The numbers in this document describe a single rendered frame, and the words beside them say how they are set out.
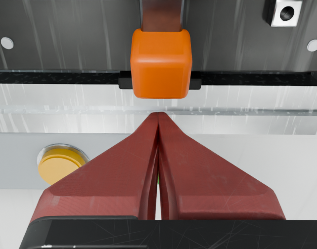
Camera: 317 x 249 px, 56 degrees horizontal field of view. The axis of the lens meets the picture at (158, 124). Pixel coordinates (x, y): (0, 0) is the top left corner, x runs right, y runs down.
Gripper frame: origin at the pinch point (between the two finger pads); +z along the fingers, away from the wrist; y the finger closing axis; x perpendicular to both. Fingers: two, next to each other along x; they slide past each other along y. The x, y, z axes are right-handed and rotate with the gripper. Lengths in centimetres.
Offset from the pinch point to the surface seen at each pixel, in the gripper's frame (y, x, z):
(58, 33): 6.4, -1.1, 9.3
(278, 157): -15.9, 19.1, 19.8
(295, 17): -8.1, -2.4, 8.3
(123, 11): 2.1, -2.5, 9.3
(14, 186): 13.7, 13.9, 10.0
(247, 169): -12.1, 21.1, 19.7
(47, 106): 9.0, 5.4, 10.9
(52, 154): 8.9, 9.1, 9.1
